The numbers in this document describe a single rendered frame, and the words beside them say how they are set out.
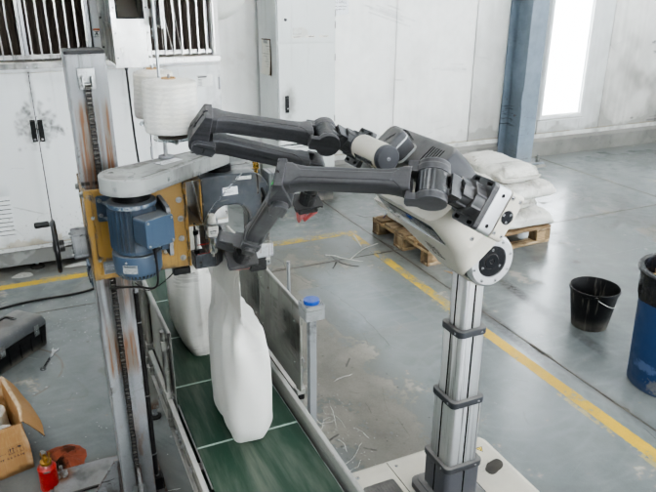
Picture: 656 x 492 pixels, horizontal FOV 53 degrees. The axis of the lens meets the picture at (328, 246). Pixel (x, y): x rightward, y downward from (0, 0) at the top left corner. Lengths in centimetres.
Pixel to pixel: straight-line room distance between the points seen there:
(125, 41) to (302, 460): 289
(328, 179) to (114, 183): 72
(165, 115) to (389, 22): 524
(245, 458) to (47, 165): 307
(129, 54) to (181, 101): 243
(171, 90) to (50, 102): 296
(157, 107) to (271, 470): 127
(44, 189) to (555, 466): 371
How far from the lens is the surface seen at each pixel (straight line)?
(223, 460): 248
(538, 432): 335
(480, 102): 786
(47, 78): 490
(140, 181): 202
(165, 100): 201
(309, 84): 610
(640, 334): 373
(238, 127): 197
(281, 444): 253
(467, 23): 761
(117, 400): 263
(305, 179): 157
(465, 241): 178
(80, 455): 324
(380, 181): 153
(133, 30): 442
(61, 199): 507
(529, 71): 774
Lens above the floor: 195
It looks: 22 degrees down
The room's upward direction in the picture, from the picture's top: straight up
